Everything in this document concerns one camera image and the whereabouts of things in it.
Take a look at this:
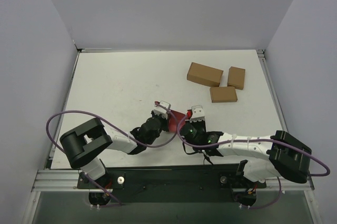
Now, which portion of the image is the pink cardboard box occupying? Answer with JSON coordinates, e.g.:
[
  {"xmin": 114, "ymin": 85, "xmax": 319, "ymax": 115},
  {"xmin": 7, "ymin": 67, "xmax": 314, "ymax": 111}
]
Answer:
[{"xmin": 168, "ymin": 110, "xmax": 185, "ymax": 133}]

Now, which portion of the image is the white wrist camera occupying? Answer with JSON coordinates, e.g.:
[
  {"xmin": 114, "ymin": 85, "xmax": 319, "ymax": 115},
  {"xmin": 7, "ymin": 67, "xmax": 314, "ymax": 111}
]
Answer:
[
  {"xmin": 153, "ymin": 101, "xmax": 171, "ymax": 119},
  {"xmin": 189, "ymin": 105, "xmax": 205, "ymax": 122}
]

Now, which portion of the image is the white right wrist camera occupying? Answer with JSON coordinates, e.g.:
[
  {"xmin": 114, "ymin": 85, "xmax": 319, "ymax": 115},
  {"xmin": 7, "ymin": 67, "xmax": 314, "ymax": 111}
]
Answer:
[{"xmin": 189, "ymin": 105, "xmax": 205, "ymax": 122}]

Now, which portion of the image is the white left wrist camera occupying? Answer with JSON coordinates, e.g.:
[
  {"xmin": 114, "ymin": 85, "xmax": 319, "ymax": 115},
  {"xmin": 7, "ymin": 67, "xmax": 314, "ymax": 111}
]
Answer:
[{"xmin": 153, "ymin": 101, "xmax": 171, "ymax": 119}]

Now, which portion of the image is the small brown box right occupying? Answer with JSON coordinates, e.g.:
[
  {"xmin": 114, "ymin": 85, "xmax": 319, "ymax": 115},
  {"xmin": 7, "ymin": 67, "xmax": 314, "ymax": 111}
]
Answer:
[{"xmin": 227, "ymin": 66, "xmax": 245, "ymax": 90}]

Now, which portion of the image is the large brown cardboard box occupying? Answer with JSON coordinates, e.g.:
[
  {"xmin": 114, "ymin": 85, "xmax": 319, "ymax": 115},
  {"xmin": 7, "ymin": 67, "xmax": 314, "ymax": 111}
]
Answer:
[{"xmin": 186, "ymin": 62, "xmax": 223, "ymax": 87}]

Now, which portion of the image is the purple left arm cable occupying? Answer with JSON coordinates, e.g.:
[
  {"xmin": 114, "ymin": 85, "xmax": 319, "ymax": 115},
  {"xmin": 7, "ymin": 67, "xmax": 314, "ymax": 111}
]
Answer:
[{"xmin": 45, "ymin": 101, "xmax": 182, "ymax": 208}]

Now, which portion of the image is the brown cardboard box front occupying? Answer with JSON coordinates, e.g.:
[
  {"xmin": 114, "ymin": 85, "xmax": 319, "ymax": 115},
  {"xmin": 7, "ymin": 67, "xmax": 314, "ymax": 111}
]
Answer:
[{"xmin": 210, "ymin": 86, "xmax": 237, "ymax": 103}]

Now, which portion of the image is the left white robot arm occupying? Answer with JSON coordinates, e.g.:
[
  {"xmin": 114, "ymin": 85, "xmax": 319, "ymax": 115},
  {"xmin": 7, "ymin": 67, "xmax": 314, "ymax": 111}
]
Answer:
[{"xmin": 60, "ymin": 110, "xmax": 172, "ymax": 188}]

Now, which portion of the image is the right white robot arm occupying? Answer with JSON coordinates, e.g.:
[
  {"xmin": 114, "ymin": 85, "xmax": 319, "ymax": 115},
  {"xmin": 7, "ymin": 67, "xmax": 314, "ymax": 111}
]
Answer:
[{"xmin": 180, "ymin": 121, "xmax": 312, "ymax": 184}]

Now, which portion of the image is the aluminium frame rail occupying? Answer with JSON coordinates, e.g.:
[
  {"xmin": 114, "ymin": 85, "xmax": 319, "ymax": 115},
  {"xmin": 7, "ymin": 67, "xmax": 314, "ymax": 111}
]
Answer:
[{"xmin": 32, "ymin": 169, "xmax": 315, "ymax": 192}]

